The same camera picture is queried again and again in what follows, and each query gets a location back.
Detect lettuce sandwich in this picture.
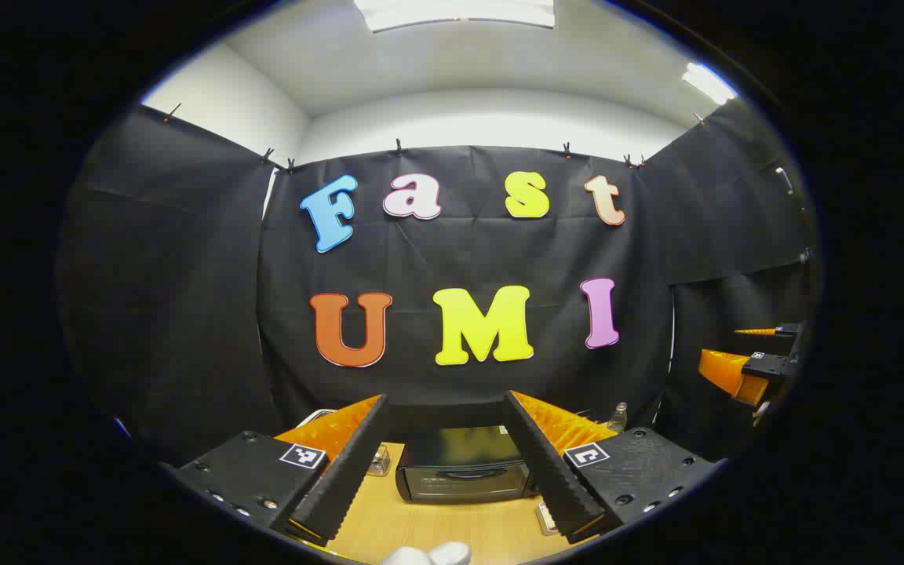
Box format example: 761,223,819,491
384,541,473,565

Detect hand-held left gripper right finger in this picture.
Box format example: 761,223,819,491
504,390,726,545

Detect black electric oven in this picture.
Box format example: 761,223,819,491
395,425,539,505

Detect ceiling light panel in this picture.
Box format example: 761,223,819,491
353,0,556,34
682,62,738,106

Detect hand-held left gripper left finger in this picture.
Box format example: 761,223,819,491
173,395,388,548

